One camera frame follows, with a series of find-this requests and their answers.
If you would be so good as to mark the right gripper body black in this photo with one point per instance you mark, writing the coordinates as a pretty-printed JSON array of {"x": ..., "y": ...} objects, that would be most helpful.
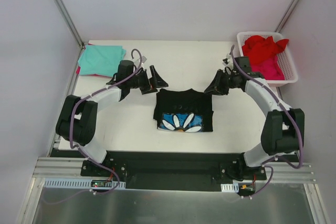
[{"x": 224, "y": 82}]

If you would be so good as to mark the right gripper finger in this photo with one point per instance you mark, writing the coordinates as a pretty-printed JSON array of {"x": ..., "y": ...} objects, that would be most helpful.
[
  {"x": 219, "y": 89},
  {"x": 220, "y": 77}
]

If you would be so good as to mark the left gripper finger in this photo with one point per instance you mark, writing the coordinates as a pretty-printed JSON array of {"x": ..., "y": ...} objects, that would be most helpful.
[
  {"x": 156, "y": 80},
  {"x": 148, "y": 86}
]

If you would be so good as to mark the teal t-shirt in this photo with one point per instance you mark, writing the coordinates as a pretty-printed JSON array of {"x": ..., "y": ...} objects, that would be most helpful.
[{"x": 116, "y": 54}]

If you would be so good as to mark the black t-shirt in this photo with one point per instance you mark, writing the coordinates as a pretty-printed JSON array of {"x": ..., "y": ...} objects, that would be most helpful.
[{"x": 187, "y": 111}]

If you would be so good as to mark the pink t-shirt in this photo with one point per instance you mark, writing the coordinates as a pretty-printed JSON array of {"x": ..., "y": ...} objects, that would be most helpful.
[{"x": 94, "y": 61}]

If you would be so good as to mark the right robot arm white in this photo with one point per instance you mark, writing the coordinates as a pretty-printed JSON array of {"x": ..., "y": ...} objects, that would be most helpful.
[{"x": 282, "y": 136}]

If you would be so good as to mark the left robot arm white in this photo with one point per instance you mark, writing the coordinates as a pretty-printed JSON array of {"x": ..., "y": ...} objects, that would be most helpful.
[{"x": 78, "y": 118}]

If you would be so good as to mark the magenta t-shirt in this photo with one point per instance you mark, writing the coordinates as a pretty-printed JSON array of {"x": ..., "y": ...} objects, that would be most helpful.
[{"x": 269, "y": 69}]

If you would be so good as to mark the red t-shirt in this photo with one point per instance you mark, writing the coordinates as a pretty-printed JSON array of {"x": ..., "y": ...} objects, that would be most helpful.
[{"x": 259, "y": 49}]

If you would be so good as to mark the white plastic basket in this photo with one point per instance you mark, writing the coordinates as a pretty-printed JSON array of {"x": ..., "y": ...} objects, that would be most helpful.
[{"x": 285, "y": 60}]

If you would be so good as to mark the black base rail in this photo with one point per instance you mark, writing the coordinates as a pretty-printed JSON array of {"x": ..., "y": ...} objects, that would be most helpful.
[{"x": 180, "y": 171}]

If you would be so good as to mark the left aluminium frame post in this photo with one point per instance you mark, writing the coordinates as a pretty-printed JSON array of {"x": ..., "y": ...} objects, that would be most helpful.
[{"x": 69, "y": 22}]

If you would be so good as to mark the aluminium frame post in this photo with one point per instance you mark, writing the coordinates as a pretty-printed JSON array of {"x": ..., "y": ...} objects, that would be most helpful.
[
  {"x": 69, "y": 22},
  {"x": 289, "y": 11}
]

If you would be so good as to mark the right aluminium frame post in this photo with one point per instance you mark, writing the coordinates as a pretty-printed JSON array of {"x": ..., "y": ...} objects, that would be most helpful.
[{"x": 289, "y": 11}]

